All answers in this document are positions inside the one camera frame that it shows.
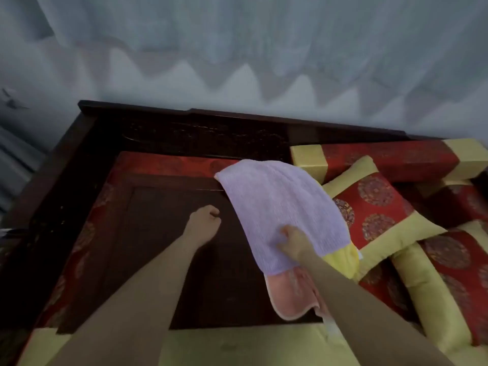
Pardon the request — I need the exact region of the person's right hand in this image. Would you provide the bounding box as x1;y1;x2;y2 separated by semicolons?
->
275;224;325;269

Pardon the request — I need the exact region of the person's left hand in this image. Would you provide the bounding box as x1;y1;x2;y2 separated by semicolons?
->
184;204;223;248

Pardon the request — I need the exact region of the salmon towel with white trim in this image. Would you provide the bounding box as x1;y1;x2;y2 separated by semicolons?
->
265;262;323;321

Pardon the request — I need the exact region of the lavender ribbed towel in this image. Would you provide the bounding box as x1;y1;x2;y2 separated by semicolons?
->
214;159;348;276

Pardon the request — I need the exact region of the yellow towel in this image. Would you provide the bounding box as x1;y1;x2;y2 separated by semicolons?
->
323;242;361;281

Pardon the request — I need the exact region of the person's right forearm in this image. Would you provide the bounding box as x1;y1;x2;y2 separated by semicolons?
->
295;251;454;366

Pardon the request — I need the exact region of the person's left forearm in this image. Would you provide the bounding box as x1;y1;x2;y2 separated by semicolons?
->
47;232;208;366

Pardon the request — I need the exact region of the dark wooden low table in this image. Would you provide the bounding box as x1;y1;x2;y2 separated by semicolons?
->
57;175;321;334

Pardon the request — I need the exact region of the red square pillow yellow border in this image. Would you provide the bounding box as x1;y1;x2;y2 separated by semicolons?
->
322;155;447;281
390;219;488;351

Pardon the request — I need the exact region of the red patterned seat cushion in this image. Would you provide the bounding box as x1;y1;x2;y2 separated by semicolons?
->
358;259;488;366
17;150;351;366

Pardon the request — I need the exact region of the red bolster with yellow ends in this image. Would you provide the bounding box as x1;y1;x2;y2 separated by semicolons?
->
289;137;488;184
415;180;488;229

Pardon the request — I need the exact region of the white sheer curtain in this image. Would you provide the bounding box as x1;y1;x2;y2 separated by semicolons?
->
0;0;488;126

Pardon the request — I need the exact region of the grey drape curtain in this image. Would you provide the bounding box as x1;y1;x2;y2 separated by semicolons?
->
0;125;46;214

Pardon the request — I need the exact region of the dark carved wooden sofa frame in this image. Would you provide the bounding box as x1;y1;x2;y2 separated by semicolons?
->
0;99;447;366

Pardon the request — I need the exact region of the wall curtain hook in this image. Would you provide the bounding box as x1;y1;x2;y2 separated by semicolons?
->
2;87;29;110

